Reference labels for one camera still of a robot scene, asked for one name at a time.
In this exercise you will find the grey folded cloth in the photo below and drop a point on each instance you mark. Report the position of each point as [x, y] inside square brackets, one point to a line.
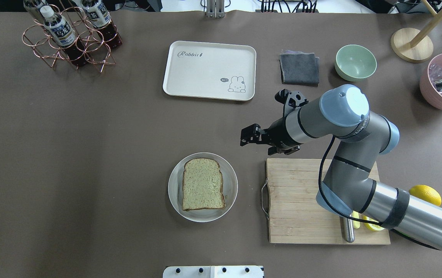
[299, 68]

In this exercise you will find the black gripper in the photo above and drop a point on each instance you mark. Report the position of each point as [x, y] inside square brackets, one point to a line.
[279, 134]

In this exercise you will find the wooden cutting board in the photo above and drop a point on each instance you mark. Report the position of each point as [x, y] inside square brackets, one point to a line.
[294, 215]

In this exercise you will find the tea bottle back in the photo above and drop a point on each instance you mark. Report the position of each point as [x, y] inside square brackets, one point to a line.
[101, 20]

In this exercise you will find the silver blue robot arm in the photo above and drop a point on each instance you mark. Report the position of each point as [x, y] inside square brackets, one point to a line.
[344, 113]

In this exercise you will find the white round plate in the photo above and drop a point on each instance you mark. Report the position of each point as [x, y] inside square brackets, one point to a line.
[230, 189]

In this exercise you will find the yellow lemon far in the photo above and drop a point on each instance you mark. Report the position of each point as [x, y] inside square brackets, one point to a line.
[426, 193]

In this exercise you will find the copper wire bottle rack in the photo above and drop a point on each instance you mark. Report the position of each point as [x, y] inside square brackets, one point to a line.
[83, 33]

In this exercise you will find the white control box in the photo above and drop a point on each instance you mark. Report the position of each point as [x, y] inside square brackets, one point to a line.
[226, 271]

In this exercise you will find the wooden mug tree stand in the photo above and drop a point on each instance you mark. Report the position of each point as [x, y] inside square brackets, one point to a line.
[414, 45]

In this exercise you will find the half lemon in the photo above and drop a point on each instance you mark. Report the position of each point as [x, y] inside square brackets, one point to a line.
[371, 224]

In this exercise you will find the tea bottle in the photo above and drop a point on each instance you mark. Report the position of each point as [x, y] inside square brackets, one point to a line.
[64, 35]
[33, 8]
[101, 20]

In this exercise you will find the tea bottle front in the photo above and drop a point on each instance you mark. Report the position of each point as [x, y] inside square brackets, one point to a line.
[64, 35]

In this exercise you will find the cream rabbit tray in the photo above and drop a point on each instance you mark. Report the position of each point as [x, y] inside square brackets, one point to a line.
[210, 70]

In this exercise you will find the aluminium frame post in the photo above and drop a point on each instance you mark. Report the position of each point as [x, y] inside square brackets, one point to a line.
[215, 8]

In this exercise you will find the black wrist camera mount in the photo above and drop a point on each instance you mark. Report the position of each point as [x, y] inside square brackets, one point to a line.
[291, 100]

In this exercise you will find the bread slice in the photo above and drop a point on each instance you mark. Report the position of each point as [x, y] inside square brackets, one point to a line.
[202, 185]

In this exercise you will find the green bowl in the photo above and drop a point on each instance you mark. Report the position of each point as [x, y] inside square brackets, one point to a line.
[355, 63]

